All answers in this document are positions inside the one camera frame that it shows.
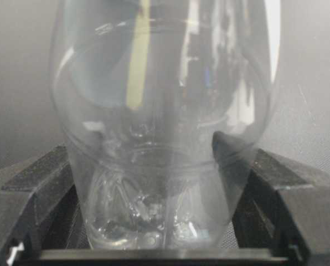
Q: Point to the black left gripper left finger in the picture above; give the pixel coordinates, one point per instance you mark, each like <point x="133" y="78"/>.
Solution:
<point x="39" y="210"/>

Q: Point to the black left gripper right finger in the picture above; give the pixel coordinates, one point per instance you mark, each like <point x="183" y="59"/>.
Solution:
<point x="285" y="205"/>

